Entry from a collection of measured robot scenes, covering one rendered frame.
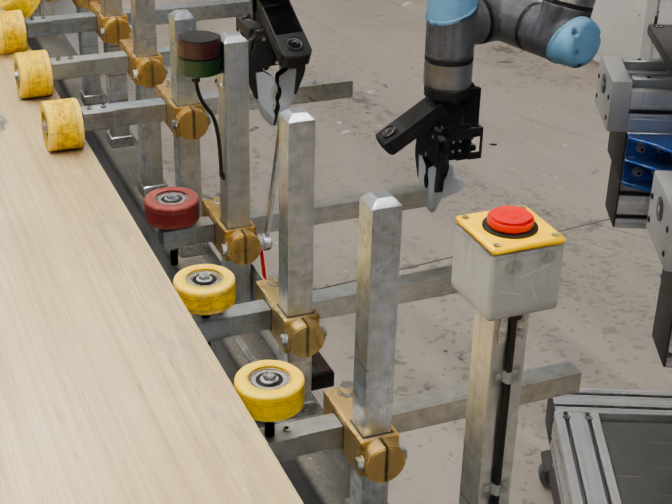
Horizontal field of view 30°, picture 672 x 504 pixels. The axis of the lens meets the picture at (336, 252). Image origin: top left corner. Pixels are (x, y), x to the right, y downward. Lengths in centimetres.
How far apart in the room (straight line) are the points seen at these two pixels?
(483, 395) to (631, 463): 141
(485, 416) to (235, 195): 77
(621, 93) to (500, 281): 112
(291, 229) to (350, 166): 264
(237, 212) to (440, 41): 40
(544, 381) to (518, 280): 55
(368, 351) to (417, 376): 171
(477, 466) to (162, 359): 45
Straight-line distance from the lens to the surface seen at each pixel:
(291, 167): 154
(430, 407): 153
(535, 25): 189
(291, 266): 160
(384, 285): 136
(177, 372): 146
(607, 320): 342
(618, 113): 216
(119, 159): 251
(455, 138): 196
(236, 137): 178
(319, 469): 163
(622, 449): 257
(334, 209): 194
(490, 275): 105
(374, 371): 141
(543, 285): 108
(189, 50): 171
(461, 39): 190
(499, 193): 407
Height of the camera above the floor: 170
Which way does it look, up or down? 28 degrees down
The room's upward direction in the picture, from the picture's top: 1 degrees clockwise
